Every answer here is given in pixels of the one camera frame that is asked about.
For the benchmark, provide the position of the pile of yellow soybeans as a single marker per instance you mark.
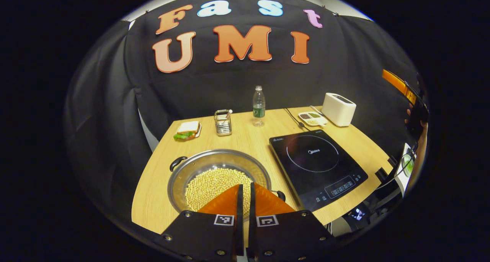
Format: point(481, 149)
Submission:
point(210, 185)

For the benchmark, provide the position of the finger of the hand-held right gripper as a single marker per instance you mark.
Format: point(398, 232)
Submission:
point(400, 85)

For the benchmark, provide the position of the clear plastic water bottle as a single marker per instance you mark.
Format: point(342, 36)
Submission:
point(259, 108)

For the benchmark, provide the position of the lettuce sandwich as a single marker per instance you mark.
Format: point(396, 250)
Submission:
point(187, 130)

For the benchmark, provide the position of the small lit screen device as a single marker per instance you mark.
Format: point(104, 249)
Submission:
point(358, 213)

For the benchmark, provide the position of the red striped paper straw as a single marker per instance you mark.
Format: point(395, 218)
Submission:
point(228, 113)

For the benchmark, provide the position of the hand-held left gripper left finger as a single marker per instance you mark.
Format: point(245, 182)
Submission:
point(240, 231)

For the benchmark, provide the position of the white box with green label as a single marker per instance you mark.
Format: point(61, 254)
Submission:
point(404, 177)

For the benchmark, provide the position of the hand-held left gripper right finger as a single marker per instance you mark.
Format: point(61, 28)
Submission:
point(252, 231)

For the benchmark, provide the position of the black backdrop cloth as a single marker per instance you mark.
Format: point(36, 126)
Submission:
point(229, 85)

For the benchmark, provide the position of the black induction cooktop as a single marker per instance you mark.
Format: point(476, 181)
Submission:
point(306, 177)

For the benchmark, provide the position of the white toaster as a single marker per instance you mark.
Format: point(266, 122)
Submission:
point(338, 110)

